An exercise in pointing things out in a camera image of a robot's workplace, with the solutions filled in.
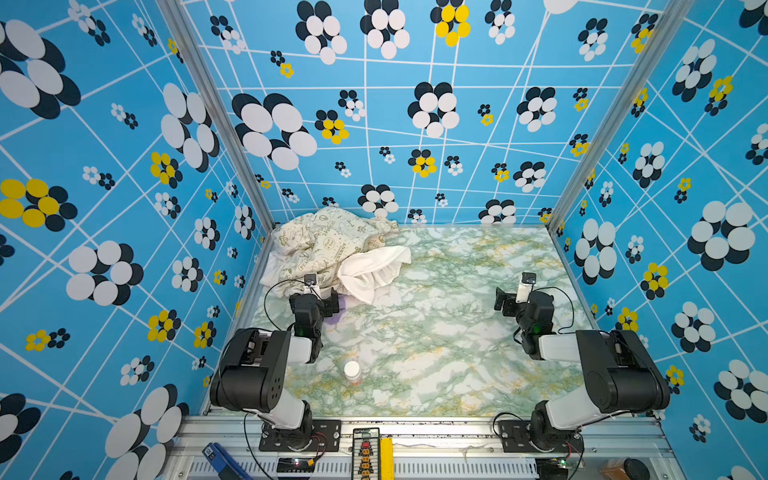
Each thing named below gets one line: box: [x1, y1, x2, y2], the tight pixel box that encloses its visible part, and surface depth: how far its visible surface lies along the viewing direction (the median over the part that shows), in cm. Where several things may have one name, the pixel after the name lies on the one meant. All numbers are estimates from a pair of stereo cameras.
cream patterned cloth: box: [271, 206, 400, 296], surface depth 101 cm
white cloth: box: [338, 246, 411, 305], surface depth 100 cm
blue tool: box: [202, 442, 253, 480], surface depth 69 cm
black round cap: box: [624, 457, 651, 480], surface depth 62 cm
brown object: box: [598, 467, 630, 480], surface depth 67 cm
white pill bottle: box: [344, 360, 362, 386], surface depth 79 cm
